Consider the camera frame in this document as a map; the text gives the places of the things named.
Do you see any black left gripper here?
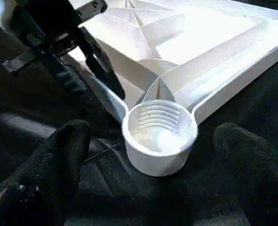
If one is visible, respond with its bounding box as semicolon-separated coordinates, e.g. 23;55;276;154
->
0;0;126;109

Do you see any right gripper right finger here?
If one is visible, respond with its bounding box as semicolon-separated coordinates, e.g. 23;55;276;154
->
213;123;278;226

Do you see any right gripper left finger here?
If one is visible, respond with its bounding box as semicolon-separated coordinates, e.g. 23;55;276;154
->
0;120;93;226

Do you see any white plastic table top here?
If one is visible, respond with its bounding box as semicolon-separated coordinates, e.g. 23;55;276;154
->
67;0;278;178

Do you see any black work mat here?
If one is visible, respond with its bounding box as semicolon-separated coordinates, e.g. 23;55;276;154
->
0;0;278;226

